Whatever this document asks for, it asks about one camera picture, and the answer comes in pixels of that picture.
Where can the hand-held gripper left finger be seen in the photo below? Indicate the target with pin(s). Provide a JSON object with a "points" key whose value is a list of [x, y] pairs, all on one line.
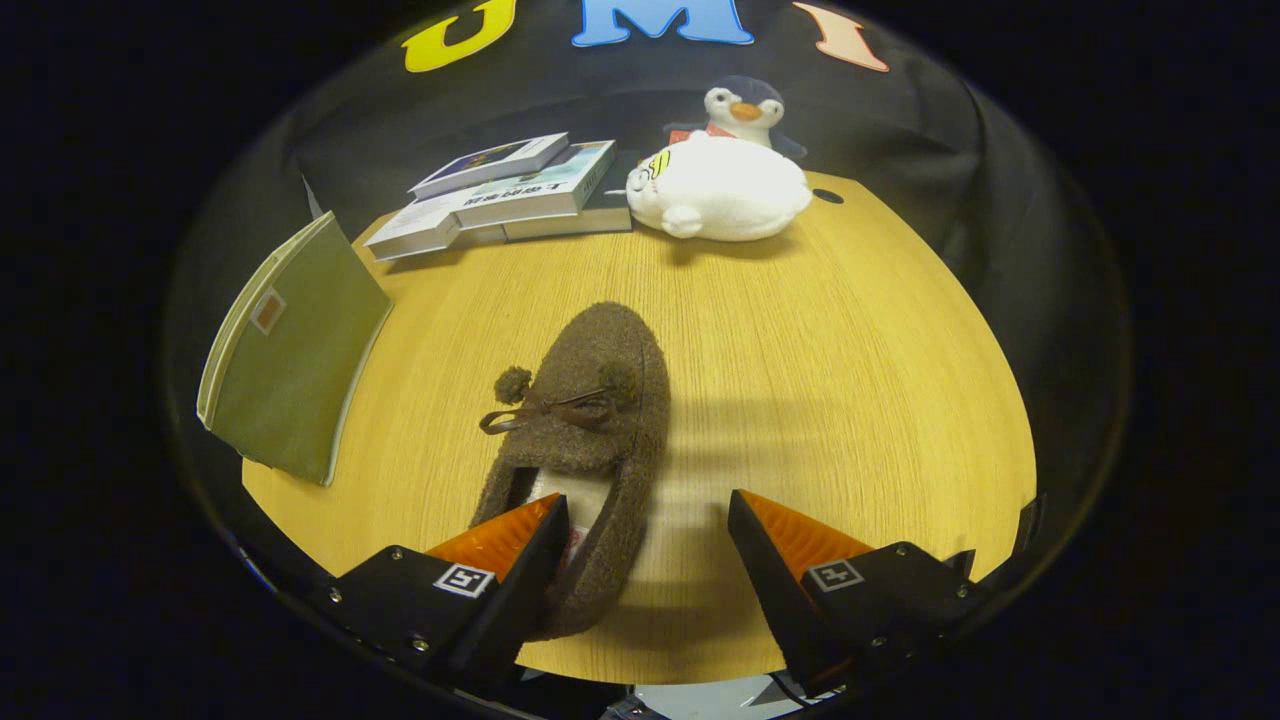
{"points": [[535, 590]]}

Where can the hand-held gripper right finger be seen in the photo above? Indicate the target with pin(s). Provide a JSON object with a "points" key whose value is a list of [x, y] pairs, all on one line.
{"points": [[770, 600]]}

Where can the brown fuzzy shoe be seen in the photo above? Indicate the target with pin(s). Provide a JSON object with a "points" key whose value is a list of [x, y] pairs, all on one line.
{"points": [[600, 340]]}

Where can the green fabric storage box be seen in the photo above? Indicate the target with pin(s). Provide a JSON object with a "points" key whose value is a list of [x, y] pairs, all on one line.
{"points": [[300, 380]]}

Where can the black cover book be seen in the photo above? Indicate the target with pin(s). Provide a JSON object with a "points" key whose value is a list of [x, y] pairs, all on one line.
{"points": [[590, 220]]}

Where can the plain white book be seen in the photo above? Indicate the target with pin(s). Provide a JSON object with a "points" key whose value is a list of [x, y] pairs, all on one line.
{"points": [[410, 235]]}

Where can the white teal cover book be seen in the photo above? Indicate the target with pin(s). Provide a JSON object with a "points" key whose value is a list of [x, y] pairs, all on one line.
{"points": [[540, 190]]}

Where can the white seal plush toy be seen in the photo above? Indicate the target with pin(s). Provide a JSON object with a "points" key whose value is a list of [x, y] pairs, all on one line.
{"points": [[730, 190]]}

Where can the small blue cover book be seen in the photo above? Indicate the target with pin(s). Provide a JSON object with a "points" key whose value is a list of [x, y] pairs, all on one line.
{"points": [[490, 160]]}

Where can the penguin plush toy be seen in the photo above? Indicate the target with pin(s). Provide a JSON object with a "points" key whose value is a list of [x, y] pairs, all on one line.
{"points": [[745, 105]]}

